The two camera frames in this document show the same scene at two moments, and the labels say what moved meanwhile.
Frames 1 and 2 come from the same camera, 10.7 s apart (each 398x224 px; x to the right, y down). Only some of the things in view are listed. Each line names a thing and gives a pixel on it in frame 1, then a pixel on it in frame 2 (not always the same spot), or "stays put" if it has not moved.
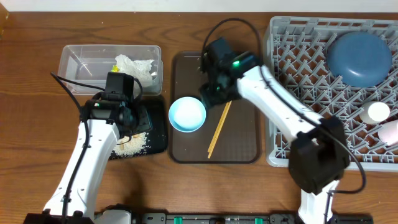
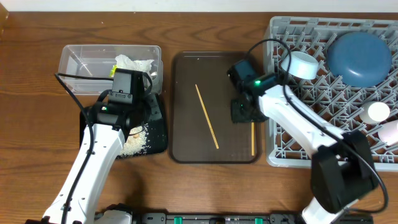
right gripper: (206, 90) -> (237, 115)
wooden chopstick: (219, 129) -> (207, 117)
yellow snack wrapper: (115, 69) stays put
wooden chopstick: (212, 146) -> (252, 139)
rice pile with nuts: (130, 145) stays put
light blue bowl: (187, 114) -> (301, 66)
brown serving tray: (231, 132) stays put
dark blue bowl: (359, 59) stays put
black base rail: (277, 218) stays put
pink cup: (388, 134) stays put
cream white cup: (374, 112) stays put
